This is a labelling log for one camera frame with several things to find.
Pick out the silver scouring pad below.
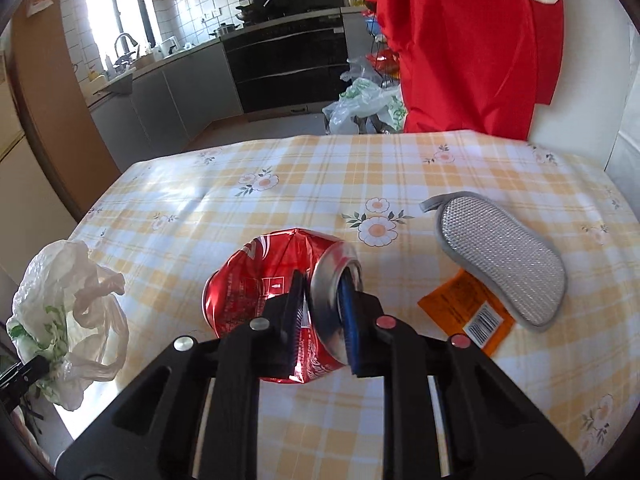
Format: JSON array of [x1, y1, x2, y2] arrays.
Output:
[[419, 193, 568, 332]]

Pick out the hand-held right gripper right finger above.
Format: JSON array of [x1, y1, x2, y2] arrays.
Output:
[[337, 275, 586, 480]]

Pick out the wire storage rack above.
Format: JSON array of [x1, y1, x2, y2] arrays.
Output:
[[362, 5, 403, 81]]

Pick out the kitchen window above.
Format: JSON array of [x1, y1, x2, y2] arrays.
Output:
[[82, 0, 153, 61]]

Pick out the grey kitchen cabinets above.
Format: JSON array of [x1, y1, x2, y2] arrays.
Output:
[[87, 40, 226, 161]]

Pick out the red jacket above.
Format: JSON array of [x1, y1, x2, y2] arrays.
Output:
[[362, 0, 566, 141]]

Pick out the kitchen faucet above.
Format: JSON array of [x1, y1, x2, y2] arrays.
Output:
[[114, 32, 138, 63]]

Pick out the black wok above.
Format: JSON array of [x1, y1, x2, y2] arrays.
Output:
[[235, 0, 273, 21]]

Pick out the black built-in oven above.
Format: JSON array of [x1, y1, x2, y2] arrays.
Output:
[[220, 10, 351, 116]]

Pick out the white green plastic bag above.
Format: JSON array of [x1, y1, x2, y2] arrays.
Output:
[[6, 240, 130, 411]]

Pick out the clear plastic bag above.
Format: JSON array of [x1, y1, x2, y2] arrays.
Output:
[[340, 57, 381, 81]]

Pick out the yellow checked floral tablecloth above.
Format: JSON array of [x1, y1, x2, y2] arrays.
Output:
[[52, 130, 636, 480]]

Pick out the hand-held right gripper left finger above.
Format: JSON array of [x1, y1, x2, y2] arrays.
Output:
[[55, 270, 307, 480]]

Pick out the green printed plastic bags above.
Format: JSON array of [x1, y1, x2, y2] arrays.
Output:
[[322, 77, 407, 136]]

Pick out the orange packet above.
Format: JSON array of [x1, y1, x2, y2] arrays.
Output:
[[417, 269, 516, 357]]

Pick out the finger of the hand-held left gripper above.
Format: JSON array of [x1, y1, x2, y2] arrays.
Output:
[[0, 355, 51, 403]]

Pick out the wooden door frame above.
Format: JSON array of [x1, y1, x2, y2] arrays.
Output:
[[10, 0, 121, 221]]

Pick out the crushed red drink can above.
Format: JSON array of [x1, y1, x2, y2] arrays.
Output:
[[201, 228, 363, 385]]

